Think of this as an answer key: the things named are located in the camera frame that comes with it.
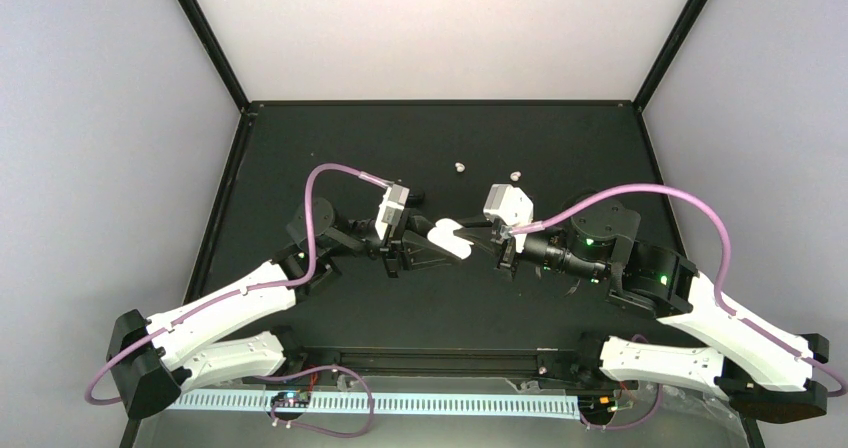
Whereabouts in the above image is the white earbud charging case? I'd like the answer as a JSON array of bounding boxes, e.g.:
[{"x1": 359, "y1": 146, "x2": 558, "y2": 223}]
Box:
[{"x1": 427, "y1": 218, "x2": 473, "y2": 260}]

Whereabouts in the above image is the black earbud charging case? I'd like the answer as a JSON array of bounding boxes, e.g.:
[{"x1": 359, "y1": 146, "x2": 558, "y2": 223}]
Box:
[{"x1": 406, "y1": 192, "x2": 426, "y2": 206}]

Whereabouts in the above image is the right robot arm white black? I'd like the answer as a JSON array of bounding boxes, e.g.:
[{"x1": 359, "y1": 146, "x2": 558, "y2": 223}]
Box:
[{"x1": 449, "y1": 184, "x2": 830, "y2": 424}]

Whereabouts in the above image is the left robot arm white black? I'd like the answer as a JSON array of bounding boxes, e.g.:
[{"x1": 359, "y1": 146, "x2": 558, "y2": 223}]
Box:
[{"x1": 106, "y1": 194, "x2": 473, "y2": 420}]

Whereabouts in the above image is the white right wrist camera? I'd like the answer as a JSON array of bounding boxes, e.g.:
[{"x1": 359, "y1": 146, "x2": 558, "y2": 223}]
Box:
[{"x1": 483, "y1": 184, "x2": 534, "y2": 253}]

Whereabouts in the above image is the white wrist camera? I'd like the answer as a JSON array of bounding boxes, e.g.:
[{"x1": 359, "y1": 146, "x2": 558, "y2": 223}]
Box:
[
  {"x1": 483, "y1": 184, "x2": 534, "y2": 253},
  {"x1": 375, "y1": 184, "x2": 410, "y2": 240}
]

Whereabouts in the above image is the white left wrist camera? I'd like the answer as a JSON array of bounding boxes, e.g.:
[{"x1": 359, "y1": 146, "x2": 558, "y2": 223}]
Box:
[{"x1": 375, "y1": 184, "x2": 410, "y2": 240}]

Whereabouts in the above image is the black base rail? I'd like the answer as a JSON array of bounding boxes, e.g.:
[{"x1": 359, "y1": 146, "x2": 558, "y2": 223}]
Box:
[{"x1": 271, "y1": 342, "x2": 601, "y2": 377}]

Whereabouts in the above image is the white slotted cable duct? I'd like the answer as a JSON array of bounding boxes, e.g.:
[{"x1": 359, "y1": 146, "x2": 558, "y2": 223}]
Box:
[{"x1": 169, "y1": 389, "x2": 579, "y2": 420}]

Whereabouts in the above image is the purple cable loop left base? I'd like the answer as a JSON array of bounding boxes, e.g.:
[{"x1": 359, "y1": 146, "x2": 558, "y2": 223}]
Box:
[{"x1": 254, "y1": 364, "x2": 377, "y2": 440}]

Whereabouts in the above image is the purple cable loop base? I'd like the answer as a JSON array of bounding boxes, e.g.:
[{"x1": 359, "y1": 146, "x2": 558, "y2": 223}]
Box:
[
  {"x1": 578, "y1": 382, "x2": 664, "y2": 432},
  {"x1": 254, "y1": 364, "x2": 377, "y2": 440}
]

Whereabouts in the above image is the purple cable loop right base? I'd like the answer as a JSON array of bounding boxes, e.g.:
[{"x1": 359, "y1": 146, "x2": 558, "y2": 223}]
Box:
[{"x1": 578, "y1": 382, "x2": 664, "y2": 432}]

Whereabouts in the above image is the black frame post right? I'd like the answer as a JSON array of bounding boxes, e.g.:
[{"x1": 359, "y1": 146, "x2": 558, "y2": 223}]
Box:
[{"x1": 633, "y1": 0, "x2": 709, "y2": 113}]

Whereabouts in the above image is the black frame post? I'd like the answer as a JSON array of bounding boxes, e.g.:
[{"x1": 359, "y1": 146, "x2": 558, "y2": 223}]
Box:
[
  {"x1": 176, "y1": 0, "x2": 250, "y2": 111},
  {"x1": 633, "y1": 0, "x2": 709, "y2": 113}
]

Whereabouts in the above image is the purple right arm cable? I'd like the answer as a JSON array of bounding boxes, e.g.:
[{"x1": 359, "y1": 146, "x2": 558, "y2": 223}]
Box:
[{"x1": 510, "y1": 183, "x2": 848, "y2": 400}]

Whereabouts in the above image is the black frame post left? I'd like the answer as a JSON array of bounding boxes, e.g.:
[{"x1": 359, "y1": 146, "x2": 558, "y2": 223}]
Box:
[{"x1": 176, "y1": 0, "x2": 250, "y2": 111}]

